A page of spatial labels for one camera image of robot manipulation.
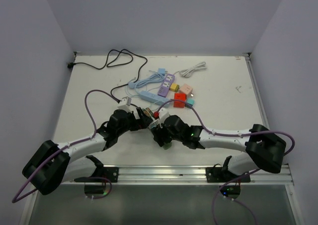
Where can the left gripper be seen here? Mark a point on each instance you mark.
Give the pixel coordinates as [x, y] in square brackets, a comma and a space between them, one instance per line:
[142, 122]

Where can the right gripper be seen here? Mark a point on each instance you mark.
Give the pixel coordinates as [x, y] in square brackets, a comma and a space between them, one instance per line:
[157, 131]

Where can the light blue power strip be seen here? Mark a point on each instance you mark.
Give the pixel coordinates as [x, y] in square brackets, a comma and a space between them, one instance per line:
[152, 98]

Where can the red cube socket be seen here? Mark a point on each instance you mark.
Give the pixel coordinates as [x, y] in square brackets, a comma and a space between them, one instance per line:
[179, 99]

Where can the teal plug adapter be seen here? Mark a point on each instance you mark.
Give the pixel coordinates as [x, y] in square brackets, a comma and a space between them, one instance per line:
[190, 102]

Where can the yellow plug adapter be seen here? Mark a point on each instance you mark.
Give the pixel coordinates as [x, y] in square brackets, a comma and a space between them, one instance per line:
[174, 87]

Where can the pink cube socket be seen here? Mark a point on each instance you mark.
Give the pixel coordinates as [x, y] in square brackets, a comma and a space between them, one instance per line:
[187, 90]

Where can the blue plug charger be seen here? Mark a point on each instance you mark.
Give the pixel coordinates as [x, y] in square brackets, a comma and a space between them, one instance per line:
[161, 71]

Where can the teal single port charger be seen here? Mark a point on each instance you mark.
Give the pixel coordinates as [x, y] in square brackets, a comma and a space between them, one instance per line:
[153, 124]

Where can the green power strip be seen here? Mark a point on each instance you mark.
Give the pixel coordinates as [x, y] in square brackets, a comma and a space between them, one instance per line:
[161, 136]

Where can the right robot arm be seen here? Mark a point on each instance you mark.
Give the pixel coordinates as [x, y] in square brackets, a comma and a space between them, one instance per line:
[239, 164]

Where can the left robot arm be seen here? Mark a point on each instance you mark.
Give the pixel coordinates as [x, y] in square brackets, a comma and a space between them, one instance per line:
[47, 169]

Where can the dark green cube socket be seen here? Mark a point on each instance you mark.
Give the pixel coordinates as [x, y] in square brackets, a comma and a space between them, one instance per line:
[148, 112]

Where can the purple power strip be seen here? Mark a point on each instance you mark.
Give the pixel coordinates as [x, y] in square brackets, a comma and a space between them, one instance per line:
[165, 85]

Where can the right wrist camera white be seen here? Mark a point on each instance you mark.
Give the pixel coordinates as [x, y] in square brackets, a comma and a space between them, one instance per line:
[161, 115]

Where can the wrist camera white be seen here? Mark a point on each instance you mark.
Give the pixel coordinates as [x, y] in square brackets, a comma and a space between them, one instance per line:
[161, 115]
[124, 104]

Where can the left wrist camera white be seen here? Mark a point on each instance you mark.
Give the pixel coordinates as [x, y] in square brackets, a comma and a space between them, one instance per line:
[124, 104]

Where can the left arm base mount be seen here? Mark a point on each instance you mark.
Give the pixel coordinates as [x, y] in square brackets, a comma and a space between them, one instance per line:
[100, 170]

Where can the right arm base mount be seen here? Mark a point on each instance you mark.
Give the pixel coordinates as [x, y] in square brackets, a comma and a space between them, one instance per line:
[220, 173]

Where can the right aluminium side rail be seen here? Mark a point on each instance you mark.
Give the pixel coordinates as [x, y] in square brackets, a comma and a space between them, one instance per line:
[261, 105]

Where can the aluminium front rail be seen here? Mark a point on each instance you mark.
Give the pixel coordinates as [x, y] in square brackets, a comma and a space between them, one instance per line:
[152, 174]

